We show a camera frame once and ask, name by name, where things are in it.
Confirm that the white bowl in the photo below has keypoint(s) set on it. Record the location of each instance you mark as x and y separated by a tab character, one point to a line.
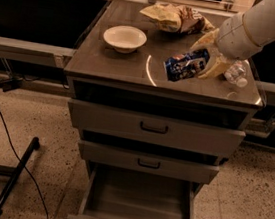
124	39

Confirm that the middle grey drawer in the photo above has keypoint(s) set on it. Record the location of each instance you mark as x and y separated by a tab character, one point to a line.
146	162

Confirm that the blue pepsi can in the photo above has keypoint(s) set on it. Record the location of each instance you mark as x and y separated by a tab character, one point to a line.
186	65

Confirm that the clear plastic water bottle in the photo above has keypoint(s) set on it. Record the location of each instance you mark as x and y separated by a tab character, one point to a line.
236	74

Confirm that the grey desk rail left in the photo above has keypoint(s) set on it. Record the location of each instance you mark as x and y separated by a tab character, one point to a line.
36	53

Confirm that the grey drawer cabinet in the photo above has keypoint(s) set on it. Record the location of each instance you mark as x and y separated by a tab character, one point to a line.
137	81

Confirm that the top grey drawer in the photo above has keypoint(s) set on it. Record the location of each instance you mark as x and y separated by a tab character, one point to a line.
153	129

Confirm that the black table leg base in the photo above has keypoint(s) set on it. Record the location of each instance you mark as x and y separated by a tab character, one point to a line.
13	173

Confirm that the open bottom grey drawer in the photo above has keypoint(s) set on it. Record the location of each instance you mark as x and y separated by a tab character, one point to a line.
115	193

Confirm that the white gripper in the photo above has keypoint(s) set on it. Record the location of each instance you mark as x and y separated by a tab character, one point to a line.
233	39

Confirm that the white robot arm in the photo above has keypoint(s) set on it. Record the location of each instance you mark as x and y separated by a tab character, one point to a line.
260	22

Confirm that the yellow brown chip bag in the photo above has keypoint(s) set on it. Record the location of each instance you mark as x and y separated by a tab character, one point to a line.
177	18

